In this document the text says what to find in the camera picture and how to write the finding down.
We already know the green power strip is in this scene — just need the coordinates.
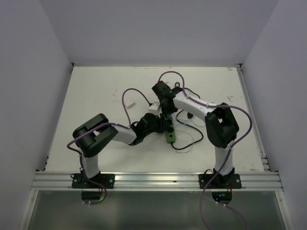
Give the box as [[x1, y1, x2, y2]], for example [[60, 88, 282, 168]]
[[160, 114, 176, 144]]

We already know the white charger plug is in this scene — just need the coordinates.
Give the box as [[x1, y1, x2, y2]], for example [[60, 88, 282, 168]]
[[124, 98, 136, 109]]

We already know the light blue usb cable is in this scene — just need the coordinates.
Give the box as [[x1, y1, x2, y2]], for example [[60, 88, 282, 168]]
[[175, 112, 195, 154]]

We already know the teal usb cable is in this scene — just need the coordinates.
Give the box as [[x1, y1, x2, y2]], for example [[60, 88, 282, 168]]
[[191, 100, 216, 127]]

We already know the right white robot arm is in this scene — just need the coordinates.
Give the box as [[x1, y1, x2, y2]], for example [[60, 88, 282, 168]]
[[152, 81, 239, 188]]

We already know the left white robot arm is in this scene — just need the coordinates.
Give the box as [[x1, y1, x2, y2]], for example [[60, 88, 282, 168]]
[[68, 113, 171, 188]]

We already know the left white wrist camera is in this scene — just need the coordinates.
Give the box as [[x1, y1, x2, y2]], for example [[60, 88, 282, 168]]
[[148, 102, 161, 117]]

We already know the black power cord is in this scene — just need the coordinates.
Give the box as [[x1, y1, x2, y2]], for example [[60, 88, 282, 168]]
[[171, 81, 204, 150]]

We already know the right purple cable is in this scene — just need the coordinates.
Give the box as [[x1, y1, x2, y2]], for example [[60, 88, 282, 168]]
[[158, 71, 254, 230]]

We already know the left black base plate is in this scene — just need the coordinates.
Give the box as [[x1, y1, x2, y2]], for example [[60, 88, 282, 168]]
[[70, 173, 115, 189]]

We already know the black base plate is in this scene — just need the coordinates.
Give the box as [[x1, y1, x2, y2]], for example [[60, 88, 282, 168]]
[[198, 168, 242, 189], [70, 173, 115, 189]]

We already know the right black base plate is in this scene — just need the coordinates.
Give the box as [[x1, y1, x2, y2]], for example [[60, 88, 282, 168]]
[[198, 168, 242, 189]]

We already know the aluminium rail frame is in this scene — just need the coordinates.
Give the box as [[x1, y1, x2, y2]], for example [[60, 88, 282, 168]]
[[31, 66, 282, 192]]

